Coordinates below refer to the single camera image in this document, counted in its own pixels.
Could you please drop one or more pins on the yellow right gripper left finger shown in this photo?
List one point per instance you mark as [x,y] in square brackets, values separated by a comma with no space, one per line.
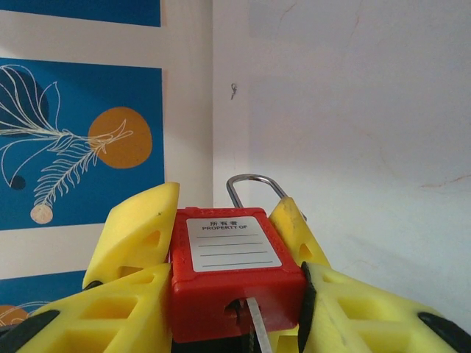
[110,323]

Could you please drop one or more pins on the blue leaf print poster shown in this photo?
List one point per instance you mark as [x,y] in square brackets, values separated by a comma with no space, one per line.
[37,290]
[73,11]
[110,84]

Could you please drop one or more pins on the red safety padlock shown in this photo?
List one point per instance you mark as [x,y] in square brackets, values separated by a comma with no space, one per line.
[235,290]

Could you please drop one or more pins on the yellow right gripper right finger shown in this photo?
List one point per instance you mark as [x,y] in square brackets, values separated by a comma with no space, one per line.
[368,323]

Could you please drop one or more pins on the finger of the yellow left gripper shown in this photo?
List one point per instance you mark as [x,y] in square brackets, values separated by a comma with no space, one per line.
[136,224]
[294,224]

